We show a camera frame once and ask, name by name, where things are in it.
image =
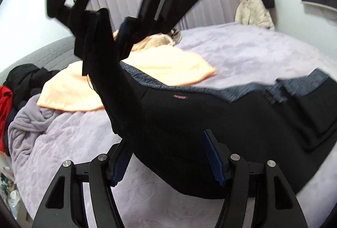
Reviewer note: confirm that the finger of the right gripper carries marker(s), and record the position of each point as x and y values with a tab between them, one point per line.
93	40
130	32

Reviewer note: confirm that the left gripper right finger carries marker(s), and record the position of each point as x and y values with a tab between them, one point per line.
275	203

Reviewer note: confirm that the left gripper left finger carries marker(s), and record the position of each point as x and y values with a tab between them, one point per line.
80	195

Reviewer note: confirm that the black pants with patterned trim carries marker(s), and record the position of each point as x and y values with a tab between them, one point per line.
186	135

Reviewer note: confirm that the striped tan garment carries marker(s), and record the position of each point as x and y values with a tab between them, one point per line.
172	38

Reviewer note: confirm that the grey padded headboard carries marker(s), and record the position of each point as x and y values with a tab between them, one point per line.
55	56

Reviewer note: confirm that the peach orange cloth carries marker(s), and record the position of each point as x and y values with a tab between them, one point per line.
70	91

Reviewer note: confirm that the cluttered bedside items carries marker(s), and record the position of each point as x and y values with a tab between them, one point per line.
10	193

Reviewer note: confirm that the lavender fleece bed blanket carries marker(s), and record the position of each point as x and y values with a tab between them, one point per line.
41	139

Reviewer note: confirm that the black clothes pile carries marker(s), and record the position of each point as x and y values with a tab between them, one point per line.
25	81

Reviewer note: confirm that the cream puffer jacket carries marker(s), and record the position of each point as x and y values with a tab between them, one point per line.
254	13

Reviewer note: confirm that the red garment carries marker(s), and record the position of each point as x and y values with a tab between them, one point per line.
6	100

